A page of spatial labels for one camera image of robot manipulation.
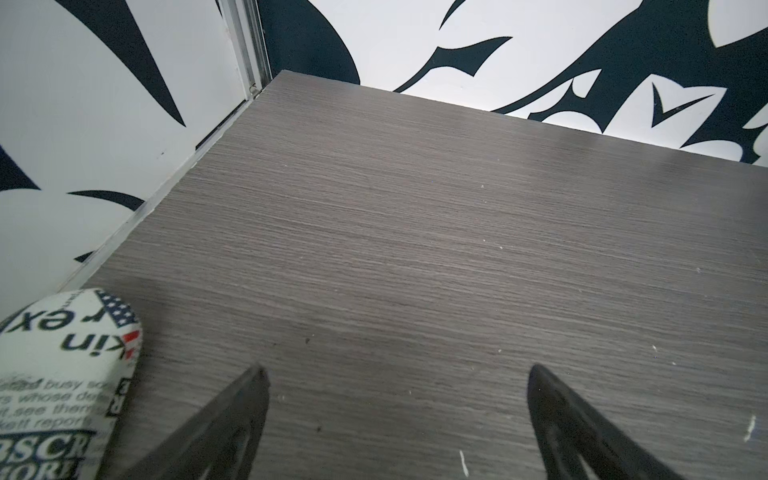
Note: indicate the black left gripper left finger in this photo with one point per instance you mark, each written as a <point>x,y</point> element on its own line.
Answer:
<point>220,441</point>

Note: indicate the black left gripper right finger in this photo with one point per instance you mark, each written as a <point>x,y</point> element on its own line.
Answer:
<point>572,435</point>

